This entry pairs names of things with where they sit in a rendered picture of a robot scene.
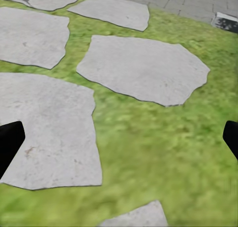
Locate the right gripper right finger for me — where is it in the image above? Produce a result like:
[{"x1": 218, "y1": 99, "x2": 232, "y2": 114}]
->
[{"x1": 223, "y1": 120, "x2": 238, "y2": 160}]

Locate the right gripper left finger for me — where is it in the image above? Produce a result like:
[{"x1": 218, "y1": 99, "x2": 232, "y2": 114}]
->
[{"x1": 0, "y1": 121, "x2": 25, "y2": 179}]

